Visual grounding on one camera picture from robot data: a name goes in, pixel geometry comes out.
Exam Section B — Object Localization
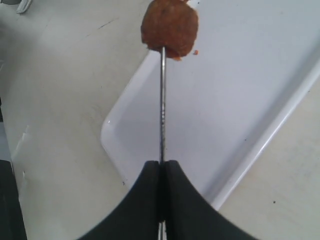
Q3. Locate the white plastic tray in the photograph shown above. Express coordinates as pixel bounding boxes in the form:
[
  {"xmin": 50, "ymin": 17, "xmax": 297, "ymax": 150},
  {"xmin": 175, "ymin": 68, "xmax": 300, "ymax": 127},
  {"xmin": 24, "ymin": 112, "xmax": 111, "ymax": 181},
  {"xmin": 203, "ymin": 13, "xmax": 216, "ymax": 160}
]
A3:
[{"xmin": 100, "ymin": 0, "xmax": 320, "ymax": 211}]

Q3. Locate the red meatball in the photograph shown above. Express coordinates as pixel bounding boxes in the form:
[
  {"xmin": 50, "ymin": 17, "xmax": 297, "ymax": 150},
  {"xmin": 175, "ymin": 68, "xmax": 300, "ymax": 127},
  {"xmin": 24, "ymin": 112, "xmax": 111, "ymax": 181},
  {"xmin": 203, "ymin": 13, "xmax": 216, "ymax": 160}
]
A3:
[{"xmin": 140, "ymin": 0, "xmax": 199, "ymax": 61}]

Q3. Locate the thin metal skewer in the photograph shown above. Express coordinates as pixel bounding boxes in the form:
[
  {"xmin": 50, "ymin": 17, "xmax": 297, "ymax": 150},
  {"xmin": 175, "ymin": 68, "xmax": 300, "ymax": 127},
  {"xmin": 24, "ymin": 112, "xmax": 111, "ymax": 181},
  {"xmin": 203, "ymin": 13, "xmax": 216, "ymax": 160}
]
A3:
[{"xmin": 158, "ymin": 47, "xmax": 167, "ymax": 240}]

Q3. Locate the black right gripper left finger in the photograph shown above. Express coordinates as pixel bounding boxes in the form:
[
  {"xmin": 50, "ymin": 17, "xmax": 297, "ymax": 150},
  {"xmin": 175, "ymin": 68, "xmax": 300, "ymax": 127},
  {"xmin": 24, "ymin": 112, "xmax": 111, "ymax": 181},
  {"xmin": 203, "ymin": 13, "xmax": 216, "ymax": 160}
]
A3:
[{"xmin": 80, "ymin": 161, "xmax": 160, "ymax": 240}]

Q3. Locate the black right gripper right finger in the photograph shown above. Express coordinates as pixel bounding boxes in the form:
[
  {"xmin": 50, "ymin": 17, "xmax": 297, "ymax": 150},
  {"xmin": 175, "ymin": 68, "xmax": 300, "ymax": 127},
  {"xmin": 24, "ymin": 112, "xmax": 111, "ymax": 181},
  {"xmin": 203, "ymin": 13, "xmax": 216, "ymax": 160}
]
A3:
[{"xmin": 163, "ymin": 160, "xmax": 255, "ymax": 240}]

